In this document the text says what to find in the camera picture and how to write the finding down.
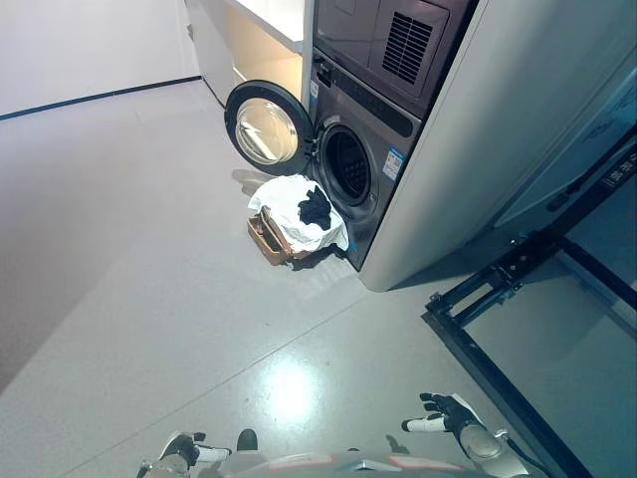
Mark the dark grey washing machine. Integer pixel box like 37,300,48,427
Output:
360,0,637,293

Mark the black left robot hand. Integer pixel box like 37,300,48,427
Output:
158,430,233,469

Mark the grey front-load washing machine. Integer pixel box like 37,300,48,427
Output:
308,47,424,273

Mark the round glass washer door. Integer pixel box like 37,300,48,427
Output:
224,80,319,178

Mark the white cloth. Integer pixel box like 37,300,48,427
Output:
247,173,351,260

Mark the white shelf unit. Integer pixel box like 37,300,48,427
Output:
183,0,316,109

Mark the black garment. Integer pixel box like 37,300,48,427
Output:
297,184,333,231

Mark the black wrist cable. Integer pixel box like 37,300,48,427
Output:
505,436,551,478

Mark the silver robot torso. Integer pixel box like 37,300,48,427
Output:
218,449,482,478

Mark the large energy label sticker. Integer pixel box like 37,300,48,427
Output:
382,144,404,181

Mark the black metal frame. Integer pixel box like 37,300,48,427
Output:
422,64,637,478

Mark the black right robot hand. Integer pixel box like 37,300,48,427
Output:
401,391,482,447

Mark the brown wicker laundry basket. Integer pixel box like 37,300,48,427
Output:
247,204,313,266

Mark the grey dryer with vent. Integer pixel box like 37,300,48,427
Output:
312,0,475,120

